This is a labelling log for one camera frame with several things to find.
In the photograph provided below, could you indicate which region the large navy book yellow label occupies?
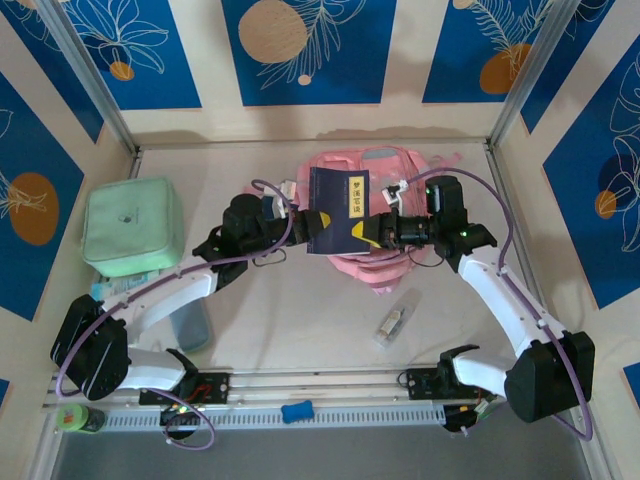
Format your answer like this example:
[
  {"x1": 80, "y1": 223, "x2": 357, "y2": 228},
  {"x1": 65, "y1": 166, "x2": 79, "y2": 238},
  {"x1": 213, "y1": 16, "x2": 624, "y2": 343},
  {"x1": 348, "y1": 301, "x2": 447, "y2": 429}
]
[{"x1": 305, "y1": 167, "x2": 374, "y2": 257}]

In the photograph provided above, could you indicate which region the pink school backpack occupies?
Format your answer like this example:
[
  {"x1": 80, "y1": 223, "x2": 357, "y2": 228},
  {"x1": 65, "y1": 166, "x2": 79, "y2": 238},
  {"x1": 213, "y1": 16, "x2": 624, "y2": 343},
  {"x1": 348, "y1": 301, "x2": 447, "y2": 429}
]
[{"x1": 294, "y1": 144, "x2": 464, "y2": 296}]

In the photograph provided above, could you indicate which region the clear plastic stationery packet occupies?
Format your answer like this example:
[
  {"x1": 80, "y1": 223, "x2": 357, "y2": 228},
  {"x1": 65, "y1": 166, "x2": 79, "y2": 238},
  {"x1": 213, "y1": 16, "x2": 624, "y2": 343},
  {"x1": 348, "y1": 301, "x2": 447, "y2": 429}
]
[{"x1": 372, "y1": 288, "x2": 423, "y2": 350}]

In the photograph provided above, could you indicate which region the grey blue pencil case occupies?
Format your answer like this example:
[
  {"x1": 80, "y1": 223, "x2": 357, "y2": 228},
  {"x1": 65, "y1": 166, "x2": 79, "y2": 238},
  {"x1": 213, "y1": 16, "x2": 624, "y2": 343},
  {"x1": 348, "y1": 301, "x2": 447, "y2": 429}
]
[{"x1": 169, "y1": 302, "x2": 214, "y2": 354}]

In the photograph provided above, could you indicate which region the light blue tissue pack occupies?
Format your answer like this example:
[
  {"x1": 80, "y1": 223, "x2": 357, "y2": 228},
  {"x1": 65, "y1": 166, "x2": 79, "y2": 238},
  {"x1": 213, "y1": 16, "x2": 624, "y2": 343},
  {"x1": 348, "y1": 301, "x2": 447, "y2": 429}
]
[{"x1": 91, "y1": 269, "x2": 161, "y2": 301}]

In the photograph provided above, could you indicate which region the mint green square pouch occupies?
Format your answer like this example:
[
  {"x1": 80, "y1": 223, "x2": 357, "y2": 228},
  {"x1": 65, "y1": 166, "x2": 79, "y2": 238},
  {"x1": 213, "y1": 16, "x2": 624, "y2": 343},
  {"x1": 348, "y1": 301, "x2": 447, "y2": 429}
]
[{"x1": 81, "y1": 175, "x2": 184, "y2": 279}]

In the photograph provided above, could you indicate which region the blue bone shaped sponge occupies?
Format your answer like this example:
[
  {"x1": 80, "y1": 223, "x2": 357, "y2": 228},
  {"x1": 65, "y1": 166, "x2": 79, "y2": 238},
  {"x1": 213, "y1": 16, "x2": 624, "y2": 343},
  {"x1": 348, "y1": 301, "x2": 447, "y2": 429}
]
[{"x1": 280, "y1": 400, "x2": 315, "y2": 425}]

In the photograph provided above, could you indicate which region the right black electronics board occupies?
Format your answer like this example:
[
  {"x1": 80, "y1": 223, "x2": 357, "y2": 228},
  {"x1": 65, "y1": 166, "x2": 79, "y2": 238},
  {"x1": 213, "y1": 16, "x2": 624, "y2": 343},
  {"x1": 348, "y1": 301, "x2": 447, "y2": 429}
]
[{"x1": 442, "y1": 399, "x2": 494, "y2": 436}]

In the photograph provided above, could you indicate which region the black electronics board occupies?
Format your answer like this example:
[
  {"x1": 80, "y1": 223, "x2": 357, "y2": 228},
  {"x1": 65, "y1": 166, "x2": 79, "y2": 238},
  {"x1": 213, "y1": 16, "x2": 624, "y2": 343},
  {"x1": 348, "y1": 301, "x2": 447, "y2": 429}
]
[
  {"x1": 442, "y1": 399, "x2": 494, "y2": 436},
  {"x1": 158, "y1": 402, "x2": 202, "y2": 441}
]

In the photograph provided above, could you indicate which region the left black electronics board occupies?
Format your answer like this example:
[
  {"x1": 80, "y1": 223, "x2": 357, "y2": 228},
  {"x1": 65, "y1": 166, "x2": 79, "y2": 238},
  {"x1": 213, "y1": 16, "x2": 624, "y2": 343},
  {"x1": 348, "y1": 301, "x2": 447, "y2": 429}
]
[{"x1": 158, "y1": 402, "x2": 202, "y2": 441}]

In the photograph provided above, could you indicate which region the green bottle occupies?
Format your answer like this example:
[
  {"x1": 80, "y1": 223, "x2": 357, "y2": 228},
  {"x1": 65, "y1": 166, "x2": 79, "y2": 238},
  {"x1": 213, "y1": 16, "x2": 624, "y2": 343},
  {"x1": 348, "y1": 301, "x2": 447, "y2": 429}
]
[{"x1": 55, "y1": 403, "x2": 106, "y2": 435}]

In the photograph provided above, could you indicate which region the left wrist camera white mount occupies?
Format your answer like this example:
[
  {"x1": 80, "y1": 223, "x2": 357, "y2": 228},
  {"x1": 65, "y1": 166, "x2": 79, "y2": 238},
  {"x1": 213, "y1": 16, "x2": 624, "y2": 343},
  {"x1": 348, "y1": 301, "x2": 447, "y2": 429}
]
[{"x1": 277, "y1": 178, "x2": 301, "y2": 204}]

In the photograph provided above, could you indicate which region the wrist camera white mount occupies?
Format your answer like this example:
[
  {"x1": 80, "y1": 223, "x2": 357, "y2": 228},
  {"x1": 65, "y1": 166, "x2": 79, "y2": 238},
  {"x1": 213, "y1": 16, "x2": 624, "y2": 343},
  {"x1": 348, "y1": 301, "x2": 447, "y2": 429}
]
[
  {"x1": 382, "y1": 182, "x2": 409, "y2": 209},
  {"x1": 277, "y1": 178, "x2": 301, "y2": 204}
]

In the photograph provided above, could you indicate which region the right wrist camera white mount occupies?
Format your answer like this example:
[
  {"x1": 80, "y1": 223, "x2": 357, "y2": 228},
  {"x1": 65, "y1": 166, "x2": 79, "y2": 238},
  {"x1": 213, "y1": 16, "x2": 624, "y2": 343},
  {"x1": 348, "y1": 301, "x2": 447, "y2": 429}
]
[{"x1": 382, "y1": 182, "x2": 409, "y2": 209}]

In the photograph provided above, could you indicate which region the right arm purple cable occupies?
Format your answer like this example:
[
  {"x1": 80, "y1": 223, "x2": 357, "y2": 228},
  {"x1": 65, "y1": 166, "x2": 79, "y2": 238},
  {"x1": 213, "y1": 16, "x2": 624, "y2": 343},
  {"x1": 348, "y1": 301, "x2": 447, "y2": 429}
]
[{"x1": 399, "y1": 167, "x2": 594, "y2": 441}]

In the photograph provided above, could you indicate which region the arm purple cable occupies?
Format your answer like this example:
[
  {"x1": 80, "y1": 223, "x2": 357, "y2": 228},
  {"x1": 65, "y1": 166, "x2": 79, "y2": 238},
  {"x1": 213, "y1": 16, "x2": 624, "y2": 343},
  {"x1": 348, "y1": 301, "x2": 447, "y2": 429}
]
[
  {"x1": 399, "y1": 167, "x2": 594, "y2": 441},
  {"x1": 55, "y1": 179, "x2": 294, "y2": 451}
]

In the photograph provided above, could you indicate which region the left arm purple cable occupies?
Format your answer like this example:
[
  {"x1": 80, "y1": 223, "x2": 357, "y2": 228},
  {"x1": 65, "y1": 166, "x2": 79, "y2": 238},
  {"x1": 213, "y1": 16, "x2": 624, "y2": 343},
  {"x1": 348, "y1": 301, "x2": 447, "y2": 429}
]
[{"x1": 55, "y1": 179, "x2": 294, "y2": 451}]

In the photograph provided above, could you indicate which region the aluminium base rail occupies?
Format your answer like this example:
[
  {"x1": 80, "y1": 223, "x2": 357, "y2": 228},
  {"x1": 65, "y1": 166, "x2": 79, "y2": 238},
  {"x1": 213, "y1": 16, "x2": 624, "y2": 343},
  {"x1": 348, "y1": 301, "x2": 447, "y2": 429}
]
[{"x1": 42, "y1": 362, "x2": 594, "y2": 409}]

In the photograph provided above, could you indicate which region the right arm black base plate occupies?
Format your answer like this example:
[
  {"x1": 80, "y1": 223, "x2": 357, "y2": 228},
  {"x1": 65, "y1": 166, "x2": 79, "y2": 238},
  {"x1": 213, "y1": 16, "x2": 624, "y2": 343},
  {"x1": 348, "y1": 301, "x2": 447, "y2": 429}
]
[{"x1": 405, "y1": 367, "x2": 496, "y2": 401}]

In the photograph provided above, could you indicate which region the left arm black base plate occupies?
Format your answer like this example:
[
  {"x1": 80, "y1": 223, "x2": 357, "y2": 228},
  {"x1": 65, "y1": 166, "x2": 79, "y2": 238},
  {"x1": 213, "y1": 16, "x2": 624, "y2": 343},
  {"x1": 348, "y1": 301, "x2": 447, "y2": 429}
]
[{"x1": 138, "y1": 372, "x2": 231, "y2": 406}]

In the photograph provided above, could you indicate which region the right aluminium frame post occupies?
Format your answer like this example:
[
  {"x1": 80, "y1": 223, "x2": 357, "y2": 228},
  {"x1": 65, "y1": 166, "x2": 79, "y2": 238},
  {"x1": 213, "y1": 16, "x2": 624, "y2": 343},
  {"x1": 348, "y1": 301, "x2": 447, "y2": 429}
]
[{"x1": 487, "y1": 0, "x2": 584, "y2": 151}]

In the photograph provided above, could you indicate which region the aluminium frame post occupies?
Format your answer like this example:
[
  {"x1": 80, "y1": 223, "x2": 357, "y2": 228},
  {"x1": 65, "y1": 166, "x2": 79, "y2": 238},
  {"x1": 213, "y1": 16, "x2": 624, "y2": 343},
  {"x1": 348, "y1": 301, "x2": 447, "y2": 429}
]
[
  {"x1": 487, "y1": 0, "x2": 584, "y2": 151},
  {"x1": 37, "y1": 0, "x2": 142, "y2": 156}
]

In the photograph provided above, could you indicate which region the grey slotted cable duct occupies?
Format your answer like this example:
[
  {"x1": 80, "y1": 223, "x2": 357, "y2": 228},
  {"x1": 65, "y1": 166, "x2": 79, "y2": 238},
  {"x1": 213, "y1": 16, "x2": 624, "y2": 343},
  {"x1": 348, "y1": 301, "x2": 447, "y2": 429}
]
[{"x1": 102, "y1": 405, "x2": 446, "y2": 430}]

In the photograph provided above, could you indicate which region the left aluminium frame post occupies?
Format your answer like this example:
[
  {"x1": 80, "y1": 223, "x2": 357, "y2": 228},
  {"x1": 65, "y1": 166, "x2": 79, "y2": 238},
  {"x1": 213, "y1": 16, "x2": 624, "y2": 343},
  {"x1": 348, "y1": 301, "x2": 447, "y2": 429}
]
[{"x1": 37, "y1": 0, "x2": 142, "y2": 156}]

